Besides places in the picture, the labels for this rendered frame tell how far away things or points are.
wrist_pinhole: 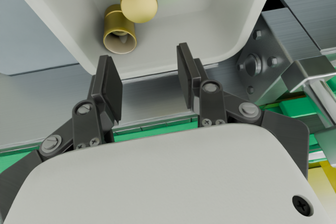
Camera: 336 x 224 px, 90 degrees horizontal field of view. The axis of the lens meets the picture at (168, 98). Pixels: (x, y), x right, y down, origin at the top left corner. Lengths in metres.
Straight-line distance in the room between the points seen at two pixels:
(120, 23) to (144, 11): 0.03
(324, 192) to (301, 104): 0.24
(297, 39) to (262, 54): 0.03
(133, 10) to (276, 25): 0.14
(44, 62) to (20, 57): 0.03
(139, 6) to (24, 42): 0.20
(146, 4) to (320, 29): 0.17
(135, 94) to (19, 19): 0.17
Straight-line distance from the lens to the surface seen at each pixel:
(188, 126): 0.25
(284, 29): 0.21
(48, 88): 0.33
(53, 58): 0.34
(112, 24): 0.20
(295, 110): 0.28
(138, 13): 0.18
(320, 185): 0.49
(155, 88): 0.26
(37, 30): 0.30
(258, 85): 0.23
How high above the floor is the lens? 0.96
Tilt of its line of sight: 26 degrees down
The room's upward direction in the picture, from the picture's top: 170 degrees clockwise
